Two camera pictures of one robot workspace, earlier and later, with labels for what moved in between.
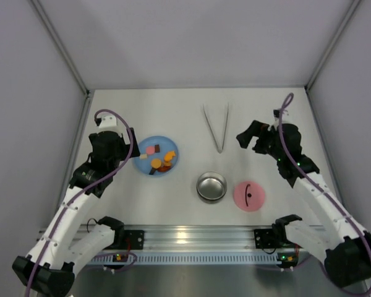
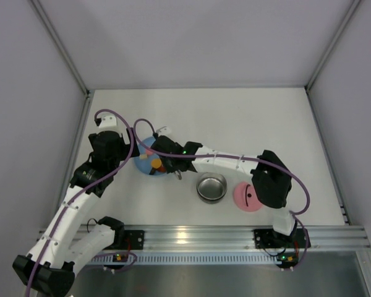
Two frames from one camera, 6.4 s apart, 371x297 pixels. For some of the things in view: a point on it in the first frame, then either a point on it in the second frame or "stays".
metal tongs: x=219 y=149 to x=179 y=174
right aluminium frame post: x=319 y=66 stays
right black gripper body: x=259 y=141 to x=160 y=151
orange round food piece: x=156 y=163 stays
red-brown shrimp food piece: x=164 y=168 stays
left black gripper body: x=110 y=138 stays
